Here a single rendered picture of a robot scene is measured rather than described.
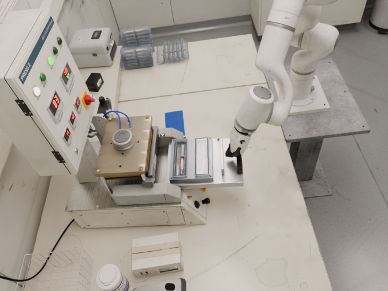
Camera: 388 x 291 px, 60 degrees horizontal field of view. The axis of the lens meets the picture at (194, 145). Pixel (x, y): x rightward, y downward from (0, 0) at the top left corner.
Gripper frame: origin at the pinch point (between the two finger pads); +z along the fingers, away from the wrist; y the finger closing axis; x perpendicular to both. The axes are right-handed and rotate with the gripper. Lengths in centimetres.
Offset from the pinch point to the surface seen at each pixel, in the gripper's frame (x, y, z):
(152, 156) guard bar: 29.0, -3.3, 5.9
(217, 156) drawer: 3.3, 1.7, 5.6
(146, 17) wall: 45, 246, 100
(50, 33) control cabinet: 66, 9, -30
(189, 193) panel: 11.7, -9.6, 18.0
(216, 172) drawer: 3.9, -6.3, 5.8
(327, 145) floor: -104, 79, 70
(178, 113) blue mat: 16, 49, 33
